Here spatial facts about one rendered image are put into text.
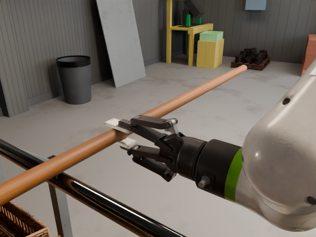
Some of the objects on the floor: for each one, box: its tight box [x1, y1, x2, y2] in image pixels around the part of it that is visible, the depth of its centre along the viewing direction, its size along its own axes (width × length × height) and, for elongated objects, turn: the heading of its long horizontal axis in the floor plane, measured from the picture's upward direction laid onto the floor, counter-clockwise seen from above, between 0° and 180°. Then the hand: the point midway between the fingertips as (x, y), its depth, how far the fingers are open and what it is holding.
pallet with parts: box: [230, 48, 270, 71], centre depth 666 cm, size 76×113×39 cm
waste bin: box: [56, 55, 91, 105], centre depth 421 cm, size 50×50×66 cm
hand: (120, 133), depth 60 cm, fingers closed on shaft, 3 cm apart
